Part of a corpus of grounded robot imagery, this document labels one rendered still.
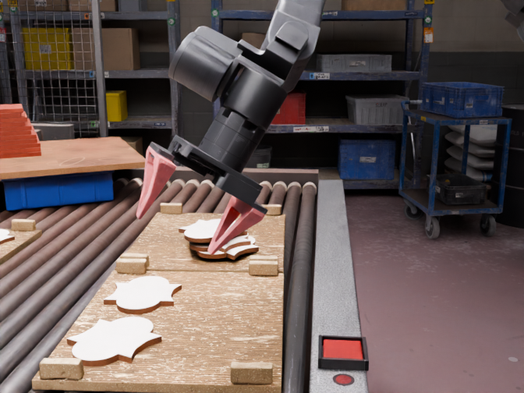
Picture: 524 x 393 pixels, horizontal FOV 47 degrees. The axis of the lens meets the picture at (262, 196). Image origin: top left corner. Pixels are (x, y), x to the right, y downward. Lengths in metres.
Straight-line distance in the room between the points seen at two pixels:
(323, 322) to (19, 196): 1.05
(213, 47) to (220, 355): 0.47
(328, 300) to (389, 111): 4.39
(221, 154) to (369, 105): 4.78
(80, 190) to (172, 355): 0.98
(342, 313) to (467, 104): 3.35
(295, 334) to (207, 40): 0.54
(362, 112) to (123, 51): 2.16
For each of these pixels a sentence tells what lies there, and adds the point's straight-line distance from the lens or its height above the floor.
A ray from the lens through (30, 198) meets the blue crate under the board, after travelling 1.84.
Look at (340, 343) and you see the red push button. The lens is 0.99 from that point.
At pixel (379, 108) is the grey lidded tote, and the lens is 5.44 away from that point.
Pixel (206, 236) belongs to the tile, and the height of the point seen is 0.99.
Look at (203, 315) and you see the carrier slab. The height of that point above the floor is 0.94.
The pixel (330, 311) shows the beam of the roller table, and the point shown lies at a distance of 1.13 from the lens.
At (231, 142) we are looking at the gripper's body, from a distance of 0.66.
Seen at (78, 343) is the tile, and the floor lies 0.95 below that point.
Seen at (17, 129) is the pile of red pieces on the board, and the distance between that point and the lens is 1.99.
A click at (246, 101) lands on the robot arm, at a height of 1.33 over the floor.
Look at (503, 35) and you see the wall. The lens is 6.39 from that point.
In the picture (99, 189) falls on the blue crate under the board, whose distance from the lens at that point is 1.85.
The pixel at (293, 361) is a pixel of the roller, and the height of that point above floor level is 0.92.
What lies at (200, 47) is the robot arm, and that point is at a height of 1.39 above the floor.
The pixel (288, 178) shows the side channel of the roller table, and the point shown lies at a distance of 2.07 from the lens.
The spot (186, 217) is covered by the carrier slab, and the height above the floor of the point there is 0.94.
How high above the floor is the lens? 1.40
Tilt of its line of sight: 15 degrees down
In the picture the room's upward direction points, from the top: straight up
